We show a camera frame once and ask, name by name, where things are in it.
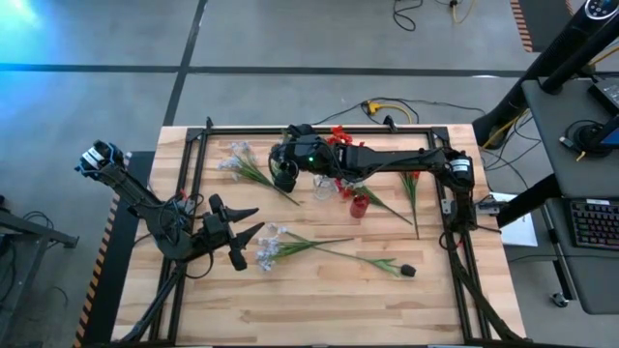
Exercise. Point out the black laptop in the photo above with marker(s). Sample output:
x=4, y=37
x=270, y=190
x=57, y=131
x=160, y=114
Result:
x=607, y=94

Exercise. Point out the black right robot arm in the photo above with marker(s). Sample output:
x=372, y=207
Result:
x=401, y=159

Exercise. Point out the black tower fan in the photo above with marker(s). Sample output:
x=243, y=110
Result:
x=546, y=67

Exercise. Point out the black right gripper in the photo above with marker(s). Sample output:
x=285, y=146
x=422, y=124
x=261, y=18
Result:
x=314, y=154

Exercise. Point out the black round stand base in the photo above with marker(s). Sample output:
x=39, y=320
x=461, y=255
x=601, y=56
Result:
x=587, y=137

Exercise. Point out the black artificial tulip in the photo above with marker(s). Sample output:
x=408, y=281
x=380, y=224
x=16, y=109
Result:
x=408, y=270
x=288, y=167

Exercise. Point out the red artificial flower bunch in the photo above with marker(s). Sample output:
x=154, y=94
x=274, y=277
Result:
x=411, y=188
x=348, y=192
x=340, y=136

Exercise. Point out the white artificial flower bunch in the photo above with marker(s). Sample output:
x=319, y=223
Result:
x=246, y=164
x=290, y=247

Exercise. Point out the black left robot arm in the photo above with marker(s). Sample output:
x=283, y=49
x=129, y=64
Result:
x=130, y=188

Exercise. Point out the silver arm base bracket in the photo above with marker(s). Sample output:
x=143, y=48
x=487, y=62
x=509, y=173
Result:
x=447, y=207

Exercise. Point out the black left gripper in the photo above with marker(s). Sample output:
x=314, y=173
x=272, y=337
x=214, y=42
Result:
x=215, y=234

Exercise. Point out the clear glass vase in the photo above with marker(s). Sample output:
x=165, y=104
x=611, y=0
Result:
x=320, y=191

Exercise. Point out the red ribbed glass vase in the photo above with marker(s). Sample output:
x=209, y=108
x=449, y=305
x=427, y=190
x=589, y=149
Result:
x=359, y=209

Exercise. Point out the grey metal table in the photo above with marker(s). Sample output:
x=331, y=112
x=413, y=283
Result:
x=29, y=229

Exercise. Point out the desk caster wheel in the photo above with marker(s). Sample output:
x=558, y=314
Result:
x=560, y=299

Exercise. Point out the grey side desk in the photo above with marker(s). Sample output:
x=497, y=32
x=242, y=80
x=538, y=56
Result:
x=546, y=145

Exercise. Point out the black backlit keyboard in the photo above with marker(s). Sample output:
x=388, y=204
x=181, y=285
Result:
x=595, y=224

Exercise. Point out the small red tag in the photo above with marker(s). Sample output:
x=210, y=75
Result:
x=183, y=193

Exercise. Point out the black mat with orange stripes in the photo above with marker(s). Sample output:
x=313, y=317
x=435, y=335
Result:
x=113, y=270
x=541, y=24

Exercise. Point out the white paper sheet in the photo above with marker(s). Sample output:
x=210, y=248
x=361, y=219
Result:
x=520, y=232

